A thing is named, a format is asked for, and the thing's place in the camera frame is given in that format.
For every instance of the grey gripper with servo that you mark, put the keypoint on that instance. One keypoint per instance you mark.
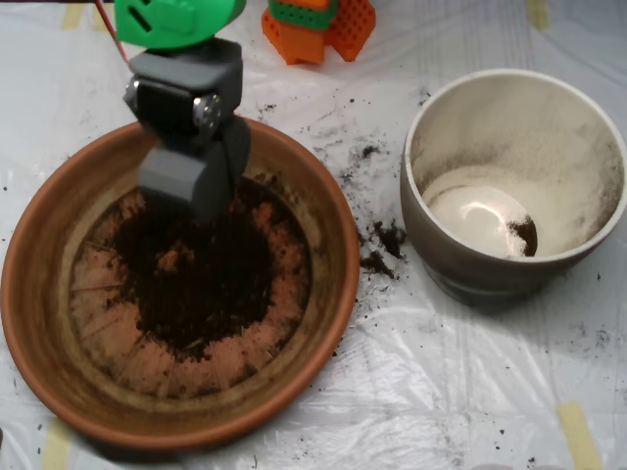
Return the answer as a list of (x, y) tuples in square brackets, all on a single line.
[(167, 112)]

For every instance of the terracotta saucer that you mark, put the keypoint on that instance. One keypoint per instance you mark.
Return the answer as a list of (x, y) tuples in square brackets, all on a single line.
[(29, 294)]

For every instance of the beige masking tape strip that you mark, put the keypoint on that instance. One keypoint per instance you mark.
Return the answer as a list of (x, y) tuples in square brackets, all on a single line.
[(537, 14), (56, 445), (580, 436), (72, 17), (103, 19)]

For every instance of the clear plastic sheet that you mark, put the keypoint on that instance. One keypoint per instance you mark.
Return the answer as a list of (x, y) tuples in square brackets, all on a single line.
[(441, 367)]

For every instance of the dark soil pile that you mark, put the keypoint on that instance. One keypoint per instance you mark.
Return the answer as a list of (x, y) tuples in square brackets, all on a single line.
[(206, 294)]

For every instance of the white ceramic pot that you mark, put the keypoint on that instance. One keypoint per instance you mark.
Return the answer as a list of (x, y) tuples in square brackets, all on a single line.
[(539, 122)]

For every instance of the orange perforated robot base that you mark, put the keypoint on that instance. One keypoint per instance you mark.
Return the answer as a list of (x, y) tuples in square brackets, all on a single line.
[(299, 44)]

